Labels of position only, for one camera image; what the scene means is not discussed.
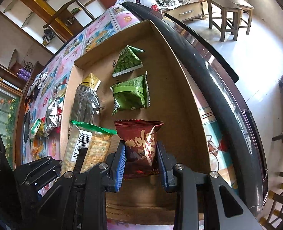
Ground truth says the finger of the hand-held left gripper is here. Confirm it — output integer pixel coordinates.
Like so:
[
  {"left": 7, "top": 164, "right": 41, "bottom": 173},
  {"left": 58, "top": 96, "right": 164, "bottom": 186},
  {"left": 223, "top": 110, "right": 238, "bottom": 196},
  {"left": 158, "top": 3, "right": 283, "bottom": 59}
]
[{"left": 13, "top": 156, "right": 63, "bottom": 192}]

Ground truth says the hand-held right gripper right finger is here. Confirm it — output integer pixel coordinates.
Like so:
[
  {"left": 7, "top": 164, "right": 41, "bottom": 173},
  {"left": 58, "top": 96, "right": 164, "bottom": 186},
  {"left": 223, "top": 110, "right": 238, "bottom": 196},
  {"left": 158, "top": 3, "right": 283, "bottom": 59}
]
[{"left": 156, "top": 141, "right": 262, "bottom": 230}]

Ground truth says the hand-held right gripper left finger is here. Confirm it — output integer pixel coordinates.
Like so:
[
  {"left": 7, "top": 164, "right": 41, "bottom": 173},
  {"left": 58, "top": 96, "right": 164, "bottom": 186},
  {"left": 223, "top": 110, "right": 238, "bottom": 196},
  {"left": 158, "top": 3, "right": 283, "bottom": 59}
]
[{"left": 31, "top": 140, "right": 127, "bottom": 230}]

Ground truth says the cracker packet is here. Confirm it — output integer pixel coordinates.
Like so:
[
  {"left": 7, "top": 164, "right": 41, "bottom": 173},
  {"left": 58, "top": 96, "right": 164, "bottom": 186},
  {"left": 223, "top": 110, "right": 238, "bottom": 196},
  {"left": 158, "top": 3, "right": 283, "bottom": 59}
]
[{"left": 61, "top": 120, "right": 118, "bottom": 176}]

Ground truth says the dark red snack packet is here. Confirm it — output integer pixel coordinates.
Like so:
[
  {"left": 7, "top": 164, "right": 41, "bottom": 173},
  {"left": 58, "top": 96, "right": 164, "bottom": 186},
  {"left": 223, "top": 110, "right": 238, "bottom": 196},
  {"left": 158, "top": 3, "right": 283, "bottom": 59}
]
[{"left": 114, "top": 119, "right": 164, "bottom": 181}]

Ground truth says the silver foil packet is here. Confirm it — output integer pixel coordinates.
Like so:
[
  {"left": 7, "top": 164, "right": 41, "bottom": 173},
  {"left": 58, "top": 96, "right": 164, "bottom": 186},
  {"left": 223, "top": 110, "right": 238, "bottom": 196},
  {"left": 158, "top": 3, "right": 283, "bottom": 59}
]
[{"left": 44, "top": 98, "right": 64, "bottom": 135}]

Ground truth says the cardboard box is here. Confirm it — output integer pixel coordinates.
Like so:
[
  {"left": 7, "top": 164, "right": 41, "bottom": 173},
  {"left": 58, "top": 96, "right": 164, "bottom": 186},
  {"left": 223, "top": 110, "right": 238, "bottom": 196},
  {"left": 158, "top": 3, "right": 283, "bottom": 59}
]
[{"left": 59, "top": 19, "right": 212, "bottom": 226}]

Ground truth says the grey packet with gold top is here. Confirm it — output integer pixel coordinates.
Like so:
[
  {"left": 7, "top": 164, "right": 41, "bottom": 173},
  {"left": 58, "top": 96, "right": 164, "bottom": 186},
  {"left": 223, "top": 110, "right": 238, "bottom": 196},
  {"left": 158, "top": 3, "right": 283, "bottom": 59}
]
[{"left": 70, "top": 72, "right": 102, "bottom": 125}]

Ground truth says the green snack packet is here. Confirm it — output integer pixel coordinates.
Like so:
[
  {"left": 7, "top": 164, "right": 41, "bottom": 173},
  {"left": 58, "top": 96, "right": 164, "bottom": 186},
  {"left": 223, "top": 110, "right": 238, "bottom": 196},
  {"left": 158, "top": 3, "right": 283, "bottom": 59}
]
[{"left": 110, "top": 71, "right": 152, "bottom": 116}]

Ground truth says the triangular green pea packet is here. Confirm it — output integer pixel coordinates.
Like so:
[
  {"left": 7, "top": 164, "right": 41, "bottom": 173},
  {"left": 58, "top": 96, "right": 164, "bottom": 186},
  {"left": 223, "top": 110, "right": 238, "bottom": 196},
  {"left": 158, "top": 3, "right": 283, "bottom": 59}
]
[{"left": 112, "top": 45, "right": 145, "bottom": 78}]

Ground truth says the orange packet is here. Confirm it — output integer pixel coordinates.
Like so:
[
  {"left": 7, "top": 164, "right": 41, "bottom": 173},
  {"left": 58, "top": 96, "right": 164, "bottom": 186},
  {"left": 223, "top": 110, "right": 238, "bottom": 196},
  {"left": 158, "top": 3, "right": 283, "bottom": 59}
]
[{"left": 30, "top": 134, "right": 46, "bottom": 160}]

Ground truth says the small green packet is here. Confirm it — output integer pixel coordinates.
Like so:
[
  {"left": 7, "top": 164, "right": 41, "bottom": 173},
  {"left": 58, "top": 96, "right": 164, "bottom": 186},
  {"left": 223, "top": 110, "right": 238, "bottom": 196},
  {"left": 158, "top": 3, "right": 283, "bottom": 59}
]
[{"left": 31, "top": 118, "right": 43, "bottom": 135}]

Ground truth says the black smartphone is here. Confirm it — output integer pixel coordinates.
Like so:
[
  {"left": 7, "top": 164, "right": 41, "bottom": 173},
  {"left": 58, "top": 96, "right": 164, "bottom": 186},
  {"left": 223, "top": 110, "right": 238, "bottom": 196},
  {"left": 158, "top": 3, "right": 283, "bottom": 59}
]
[{"left": 23, "top": 111, "right": 31, "bottom": 142}]

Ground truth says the floral painted panel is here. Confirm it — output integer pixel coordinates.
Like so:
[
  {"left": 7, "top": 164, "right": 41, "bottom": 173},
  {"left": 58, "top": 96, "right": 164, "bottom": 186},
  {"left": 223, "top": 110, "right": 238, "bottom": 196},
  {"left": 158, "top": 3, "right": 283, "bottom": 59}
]
[{"left": 0, "top": 81, "right": 20, "bottom": 150}]

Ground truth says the wooden chair with yellow ties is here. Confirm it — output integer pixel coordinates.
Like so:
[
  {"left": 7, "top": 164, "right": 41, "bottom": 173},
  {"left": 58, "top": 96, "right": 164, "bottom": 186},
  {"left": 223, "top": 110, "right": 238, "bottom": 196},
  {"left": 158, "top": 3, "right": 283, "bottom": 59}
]
[{"left": 258, "top": 170, "right": 283, "bottom": 230}]

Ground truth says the dark bundle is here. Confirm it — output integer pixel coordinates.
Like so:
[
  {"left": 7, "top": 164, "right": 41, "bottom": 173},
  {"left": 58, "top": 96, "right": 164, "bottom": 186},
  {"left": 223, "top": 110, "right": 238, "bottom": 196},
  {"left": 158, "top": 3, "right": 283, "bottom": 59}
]
[{"left": 42, "top": 28, "right": 54, "bottom": 46}]

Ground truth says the printed fruit tablecloth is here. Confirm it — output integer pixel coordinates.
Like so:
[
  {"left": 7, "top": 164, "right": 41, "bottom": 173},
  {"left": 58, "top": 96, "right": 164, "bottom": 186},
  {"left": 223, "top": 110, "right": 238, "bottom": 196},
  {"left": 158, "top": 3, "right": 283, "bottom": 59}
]
[{"left": 22, "top": 3, "right": 240, "bottom": 230}]

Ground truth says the wooden armchair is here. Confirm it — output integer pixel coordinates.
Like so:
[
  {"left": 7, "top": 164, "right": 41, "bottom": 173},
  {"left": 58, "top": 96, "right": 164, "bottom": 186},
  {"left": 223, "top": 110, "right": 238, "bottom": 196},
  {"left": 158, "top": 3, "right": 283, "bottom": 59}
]
[{"left": 42, "top": 0, "right": 95, "bottom": 44}]

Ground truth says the low wooden cabinet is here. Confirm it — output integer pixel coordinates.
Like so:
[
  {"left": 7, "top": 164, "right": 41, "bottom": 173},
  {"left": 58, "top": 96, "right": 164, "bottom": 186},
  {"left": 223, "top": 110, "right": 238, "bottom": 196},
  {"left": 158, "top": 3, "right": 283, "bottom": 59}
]
[{"left": 160, "top": 0, "right": 209, "bottom": 24}]

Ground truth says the wooden stool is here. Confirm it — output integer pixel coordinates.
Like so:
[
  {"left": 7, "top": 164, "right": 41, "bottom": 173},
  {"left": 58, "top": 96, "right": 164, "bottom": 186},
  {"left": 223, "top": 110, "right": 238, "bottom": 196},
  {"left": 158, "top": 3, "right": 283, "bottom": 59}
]
[
  {"left": 230, "top": 0, "right": 255, "bottom": 35},
  {"left": 206, "top": 0, "right": 243, "bottom": 43}
]

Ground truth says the checked cloth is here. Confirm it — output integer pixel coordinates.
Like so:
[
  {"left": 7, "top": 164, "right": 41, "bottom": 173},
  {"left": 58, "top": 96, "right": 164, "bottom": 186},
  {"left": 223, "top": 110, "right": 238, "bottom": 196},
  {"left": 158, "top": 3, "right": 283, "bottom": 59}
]
[{"left": 155, "top": 0, "right": 181, "bottom": 8}]

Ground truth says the white plastic bag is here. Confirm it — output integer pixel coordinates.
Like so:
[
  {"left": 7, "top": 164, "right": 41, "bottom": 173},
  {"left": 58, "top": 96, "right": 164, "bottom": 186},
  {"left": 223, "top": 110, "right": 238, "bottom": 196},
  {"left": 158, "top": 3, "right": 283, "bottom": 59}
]
[{"left": 138, "top": 0, "right": 161, "bottom": 12}]

